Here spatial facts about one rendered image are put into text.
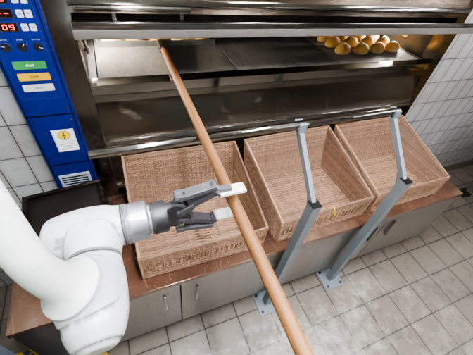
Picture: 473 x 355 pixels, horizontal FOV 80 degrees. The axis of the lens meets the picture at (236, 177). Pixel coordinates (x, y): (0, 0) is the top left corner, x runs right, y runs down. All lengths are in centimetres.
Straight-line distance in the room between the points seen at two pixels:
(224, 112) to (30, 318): 111
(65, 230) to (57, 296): 16
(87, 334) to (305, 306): 157
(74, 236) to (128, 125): 74
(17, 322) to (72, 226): 76
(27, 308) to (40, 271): 88
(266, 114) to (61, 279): 118
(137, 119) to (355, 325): 169
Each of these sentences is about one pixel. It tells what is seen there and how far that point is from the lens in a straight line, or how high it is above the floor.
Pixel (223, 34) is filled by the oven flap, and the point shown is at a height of 141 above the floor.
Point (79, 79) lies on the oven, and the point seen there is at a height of 121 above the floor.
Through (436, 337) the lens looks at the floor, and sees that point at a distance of 230.
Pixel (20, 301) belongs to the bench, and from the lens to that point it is 139.
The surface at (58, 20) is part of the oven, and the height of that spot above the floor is 140.
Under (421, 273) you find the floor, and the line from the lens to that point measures 249.
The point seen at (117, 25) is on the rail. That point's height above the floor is 143.
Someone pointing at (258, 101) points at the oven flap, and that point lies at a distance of 142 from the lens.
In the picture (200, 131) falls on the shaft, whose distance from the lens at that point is 89.
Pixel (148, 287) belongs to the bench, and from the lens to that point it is 127.
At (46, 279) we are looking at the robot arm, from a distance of 50.
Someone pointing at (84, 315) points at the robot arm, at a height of 124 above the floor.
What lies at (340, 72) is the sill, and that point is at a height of 116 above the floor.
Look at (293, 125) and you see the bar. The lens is 106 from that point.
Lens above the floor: 173
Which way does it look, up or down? 45 degrees down
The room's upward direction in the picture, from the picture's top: 10 degrees clockwise
